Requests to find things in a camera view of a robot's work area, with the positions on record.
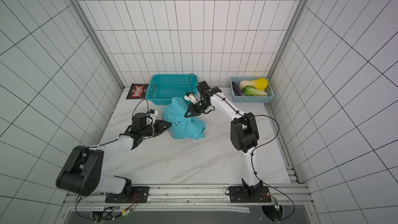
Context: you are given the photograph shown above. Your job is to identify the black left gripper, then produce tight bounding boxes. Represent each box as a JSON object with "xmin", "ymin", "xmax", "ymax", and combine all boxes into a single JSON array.
[{"xmin": 141, "ymin": 119, "xmax": 172, "ymax": 138}]

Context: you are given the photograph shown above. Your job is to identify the teal long pants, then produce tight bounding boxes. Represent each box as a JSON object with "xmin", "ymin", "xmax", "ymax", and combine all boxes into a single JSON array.
[{"xmin": 162, "ymin": 97, "xmax": 205, "ymax": 140}]

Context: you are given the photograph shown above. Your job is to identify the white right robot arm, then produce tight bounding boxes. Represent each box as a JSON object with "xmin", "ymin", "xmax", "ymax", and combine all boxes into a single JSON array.
[{"xmin": 184, "ymin": 81, "xmax": 264, "ymax": 202}]

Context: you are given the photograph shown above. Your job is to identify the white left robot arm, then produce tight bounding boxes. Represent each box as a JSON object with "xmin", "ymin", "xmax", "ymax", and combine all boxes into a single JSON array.
[{"xmin": 56, "ymin": 113, "xmax": 172, "ymax": 198}]

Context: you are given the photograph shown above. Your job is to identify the teal plastic basket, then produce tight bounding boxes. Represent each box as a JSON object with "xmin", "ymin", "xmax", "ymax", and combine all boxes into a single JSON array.
[{"xmin": 146, "ymin": 74, "xmax": 198, "ymax": 105}]

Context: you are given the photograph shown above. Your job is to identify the black red chips bag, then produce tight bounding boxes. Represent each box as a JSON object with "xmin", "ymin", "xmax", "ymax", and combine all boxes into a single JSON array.
[{"xmin": 126, "ymin": 84, "xmax": 149, "ymax": 100}]

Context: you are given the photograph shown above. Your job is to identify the purple eggplant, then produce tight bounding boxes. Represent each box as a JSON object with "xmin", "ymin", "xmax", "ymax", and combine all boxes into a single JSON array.
[{"xmin": 232, "ymin": 82, "xmax": 244, "ymax": 96}]

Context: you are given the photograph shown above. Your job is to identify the green napa cabbage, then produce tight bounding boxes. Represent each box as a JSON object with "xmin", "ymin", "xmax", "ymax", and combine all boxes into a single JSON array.
[{"xmin": 242, "ymin": 86, "xmax": 268, "ymax": 96}]

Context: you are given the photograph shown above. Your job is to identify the yellow napa cabbage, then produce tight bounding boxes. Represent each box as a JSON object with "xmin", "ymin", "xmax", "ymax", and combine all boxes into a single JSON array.
[{"xmin": 239, "ymin": 78, "xmax": 268, "ymax": 91}]

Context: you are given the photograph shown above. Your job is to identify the light blue plastic basket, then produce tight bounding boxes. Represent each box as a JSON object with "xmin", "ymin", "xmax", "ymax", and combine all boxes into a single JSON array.
[{"xmin": 230, "ymin": 76, "xmax": 275, "ymax": 103}]

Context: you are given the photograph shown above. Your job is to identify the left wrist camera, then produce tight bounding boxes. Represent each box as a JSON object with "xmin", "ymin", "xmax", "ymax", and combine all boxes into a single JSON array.
[{"xmin": 147, "ymin": 109, "xmax": 159, "ymax": 121}]

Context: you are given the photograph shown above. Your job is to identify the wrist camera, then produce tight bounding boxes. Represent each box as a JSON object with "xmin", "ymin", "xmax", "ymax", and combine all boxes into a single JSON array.
[
  {"xmin": 147, "ymin": 109, "xmax": 159, "ymax": 121},
  {"xmin": 184, "ymin": 92, "xmax": 199, "ymax": 104}
]

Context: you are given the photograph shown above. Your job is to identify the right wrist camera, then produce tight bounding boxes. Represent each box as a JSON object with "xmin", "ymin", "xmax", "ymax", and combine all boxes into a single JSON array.
[{"xmin": 184, "ymin": 92, "xmax": 199, "ymax": 104}]

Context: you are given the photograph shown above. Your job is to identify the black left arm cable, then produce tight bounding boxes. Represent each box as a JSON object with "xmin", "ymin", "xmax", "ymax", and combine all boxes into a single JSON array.
[{"xmin": 74, "ymin": 99, "xmax": 156, "ymax": 222}]

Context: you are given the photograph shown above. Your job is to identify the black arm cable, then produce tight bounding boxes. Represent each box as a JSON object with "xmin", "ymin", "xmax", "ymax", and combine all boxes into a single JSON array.
[
  {"xmin": 74, "ymin": 99, "xmax": 156, "ymax": 222},
  {"xmin": 188, "ymin": 73, "xmax": 296, "ymax": 222}
]

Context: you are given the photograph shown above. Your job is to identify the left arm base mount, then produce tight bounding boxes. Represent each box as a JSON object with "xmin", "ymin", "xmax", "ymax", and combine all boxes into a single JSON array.
[{"xmin": 105, "ymin": 186, "xmax": 150, "ymax": 204}]

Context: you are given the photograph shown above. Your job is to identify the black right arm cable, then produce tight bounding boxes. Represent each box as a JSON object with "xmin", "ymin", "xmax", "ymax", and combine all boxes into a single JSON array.
[{"xmin": 188, "ymin": 73, "xmax": 296, "ymax": 222}]

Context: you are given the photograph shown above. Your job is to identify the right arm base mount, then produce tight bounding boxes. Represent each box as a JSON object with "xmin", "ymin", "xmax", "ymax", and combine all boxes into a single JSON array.
[{"xmin": 225, "ymin": 179, "xmax": 273, "ymax": 203}]

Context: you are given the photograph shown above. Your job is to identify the aluminium front rail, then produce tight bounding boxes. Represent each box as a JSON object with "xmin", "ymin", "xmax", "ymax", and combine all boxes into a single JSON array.
[{"xmin": 55, "ymin": 184, "xmax": 320, "ymax": 224}]

